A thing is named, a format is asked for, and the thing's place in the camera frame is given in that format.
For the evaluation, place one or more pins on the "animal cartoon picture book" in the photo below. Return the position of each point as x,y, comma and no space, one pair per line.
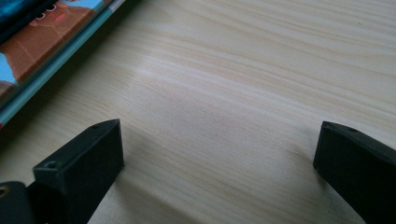
40,46

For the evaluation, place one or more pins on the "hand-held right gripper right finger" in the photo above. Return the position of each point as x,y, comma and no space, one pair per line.
358,168

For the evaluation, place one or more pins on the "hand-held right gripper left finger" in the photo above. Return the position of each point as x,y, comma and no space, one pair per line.
77,168

